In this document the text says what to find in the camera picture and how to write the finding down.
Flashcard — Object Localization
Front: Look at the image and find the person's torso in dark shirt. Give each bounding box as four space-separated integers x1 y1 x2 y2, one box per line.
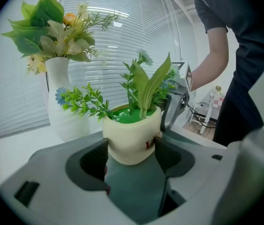
193 0 264 148

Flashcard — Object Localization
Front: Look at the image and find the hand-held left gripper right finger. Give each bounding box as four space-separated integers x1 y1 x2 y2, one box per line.
146 138 238 225

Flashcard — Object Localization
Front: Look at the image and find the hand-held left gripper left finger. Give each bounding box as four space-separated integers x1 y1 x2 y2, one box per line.
0 137 135 225

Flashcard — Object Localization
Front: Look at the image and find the green tray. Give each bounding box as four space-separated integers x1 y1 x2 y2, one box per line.
29 127 227 225

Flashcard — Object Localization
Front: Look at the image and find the person's right forearm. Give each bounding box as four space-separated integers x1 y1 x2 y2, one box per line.
190 26 230 92

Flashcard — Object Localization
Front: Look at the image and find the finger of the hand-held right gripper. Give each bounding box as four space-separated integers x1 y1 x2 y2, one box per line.
160 93 187 133

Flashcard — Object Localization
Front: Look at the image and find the white vase with flowers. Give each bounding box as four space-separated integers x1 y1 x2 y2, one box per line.
0 0 121 143

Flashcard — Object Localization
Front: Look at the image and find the checkered red white box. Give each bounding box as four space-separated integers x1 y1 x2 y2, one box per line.
210 91 227 110

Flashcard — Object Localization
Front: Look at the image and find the white table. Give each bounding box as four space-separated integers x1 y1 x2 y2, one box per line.
0 0 198 138

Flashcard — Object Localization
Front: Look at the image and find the small potted green plant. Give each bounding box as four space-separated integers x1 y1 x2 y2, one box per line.
55 48 178 166

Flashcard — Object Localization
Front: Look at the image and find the white chair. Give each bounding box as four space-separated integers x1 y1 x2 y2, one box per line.
190 92 213 135

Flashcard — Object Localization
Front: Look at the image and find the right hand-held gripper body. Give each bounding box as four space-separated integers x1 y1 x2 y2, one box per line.
169 61 194 117

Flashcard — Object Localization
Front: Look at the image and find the black cable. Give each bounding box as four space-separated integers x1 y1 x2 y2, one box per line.
185 101 217 128

